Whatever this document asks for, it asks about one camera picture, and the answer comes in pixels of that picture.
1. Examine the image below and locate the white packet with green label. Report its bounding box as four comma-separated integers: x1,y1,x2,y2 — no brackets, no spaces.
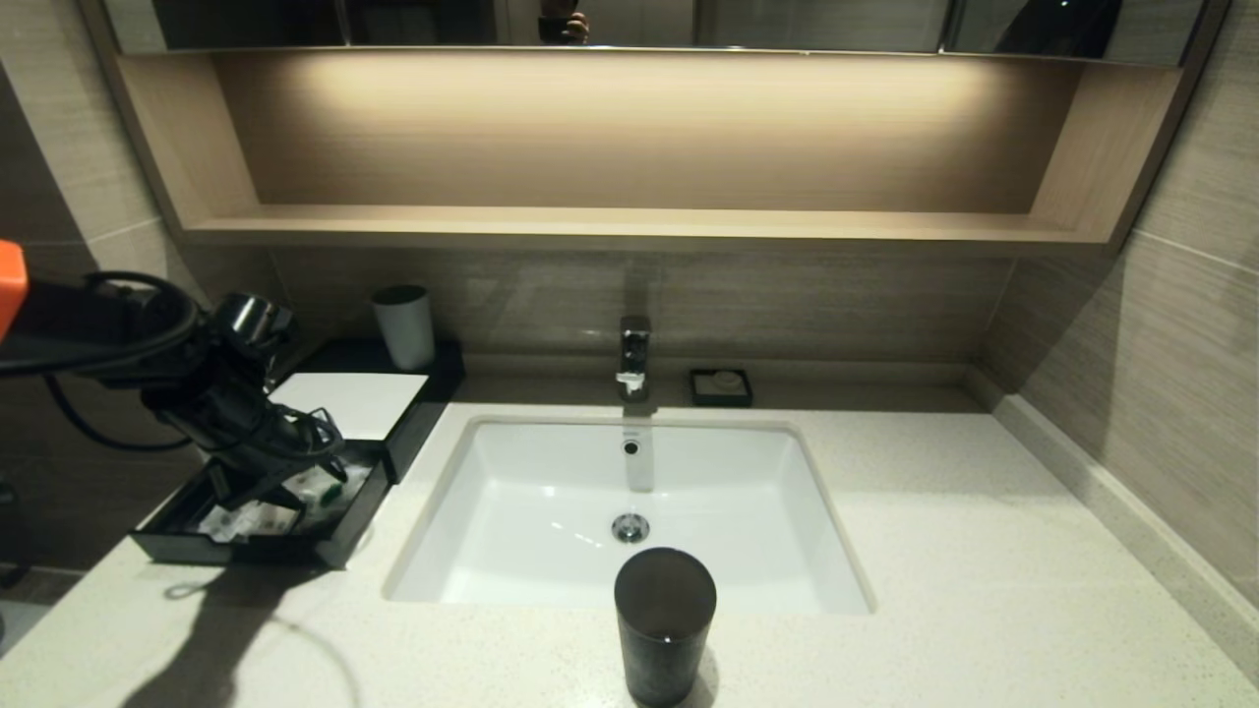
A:
285,464,375,514

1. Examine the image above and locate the black pull-out drawer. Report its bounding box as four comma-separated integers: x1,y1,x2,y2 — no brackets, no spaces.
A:
131,440,396,569

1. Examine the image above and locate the black drawer box case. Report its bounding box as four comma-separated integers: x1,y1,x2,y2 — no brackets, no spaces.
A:
270,339,468,485

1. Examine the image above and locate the white cup with dark rim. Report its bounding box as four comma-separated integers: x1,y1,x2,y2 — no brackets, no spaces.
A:
372,285,437,373

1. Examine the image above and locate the white sink basin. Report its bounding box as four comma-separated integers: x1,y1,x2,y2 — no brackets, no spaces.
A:
384,416,876,619

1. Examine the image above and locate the chrome faucet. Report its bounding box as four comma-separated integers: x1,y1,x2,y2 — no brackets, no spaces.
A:
617,316,653,404

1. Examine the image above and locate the black cup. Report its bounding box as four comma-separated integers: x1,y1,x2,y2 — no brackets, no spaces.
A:
614,547,717,707

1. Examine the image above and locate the black soap dish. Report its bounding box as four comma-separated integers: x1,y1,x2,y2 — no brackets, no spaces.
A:
689,369,753,409

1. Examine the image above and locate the mirror cabinet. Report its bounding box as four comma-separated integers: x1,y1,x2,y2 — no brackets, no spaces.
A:
98,0,1209,68

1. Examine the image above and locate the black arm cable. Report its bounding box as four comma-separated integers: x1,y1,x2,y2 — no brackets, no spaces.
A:
44,273,203,453

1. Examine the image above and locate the wooden wall shelf niche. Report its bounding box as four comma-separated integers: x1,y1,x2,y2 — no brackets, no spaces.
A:
84,47,1230,259

